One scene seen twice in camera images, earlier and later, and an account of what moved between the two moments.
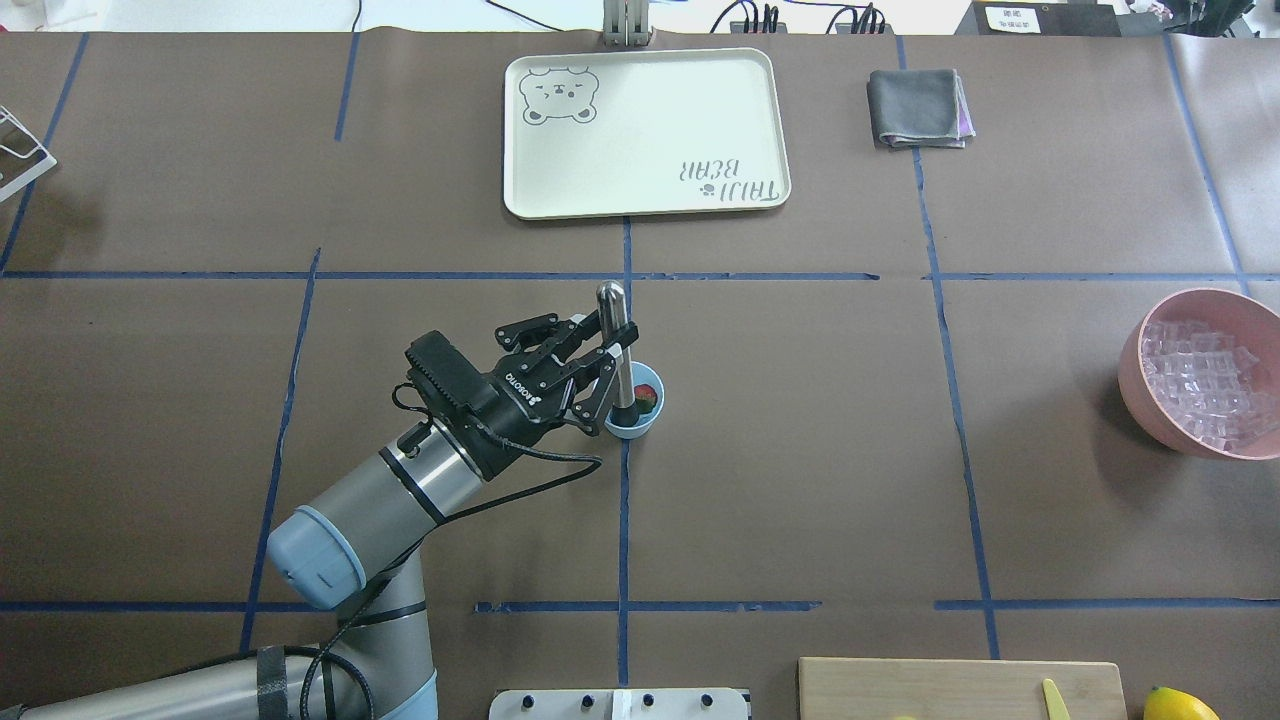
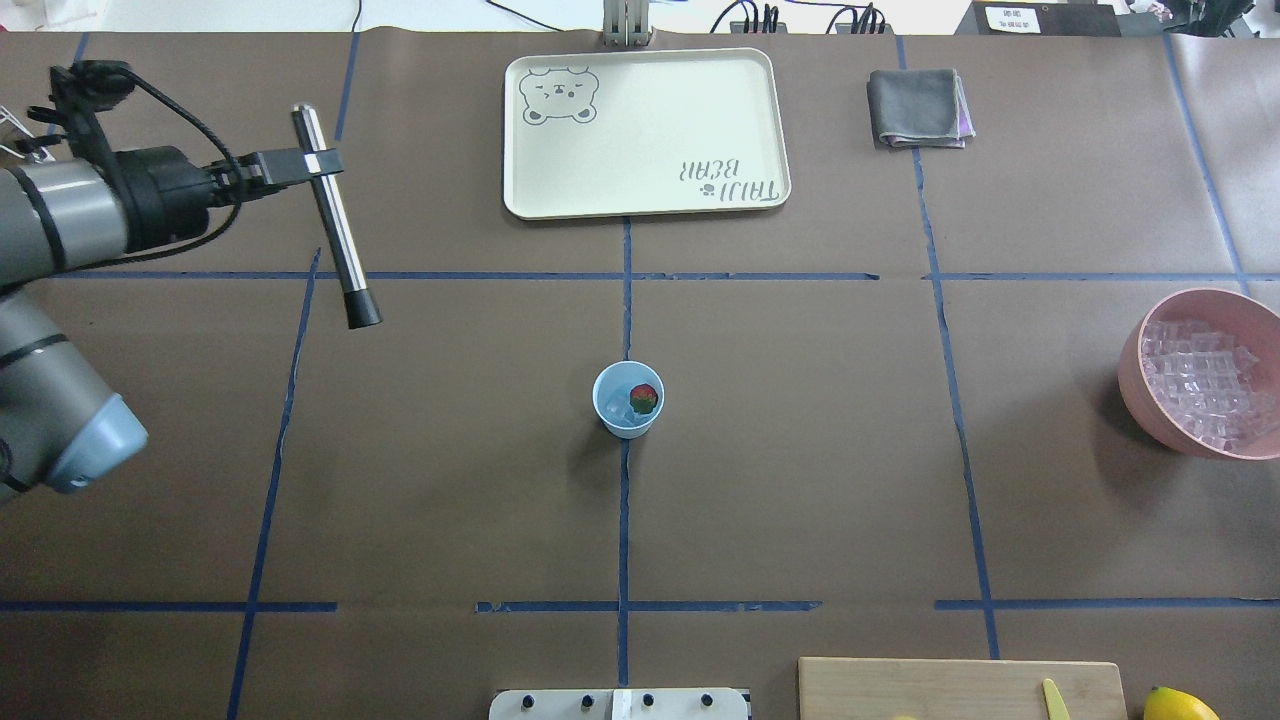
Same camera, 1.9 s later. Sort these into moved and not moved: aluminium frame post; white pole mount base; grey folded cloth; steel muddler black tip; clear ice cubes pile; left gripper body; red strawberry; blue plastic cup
Moved: steel muddler black tip; left gripper body
Not moved: red strawberry; white pole mount base; clear ice cubes pile; aluminium frame post; blue plastic cup; grey folded cloth
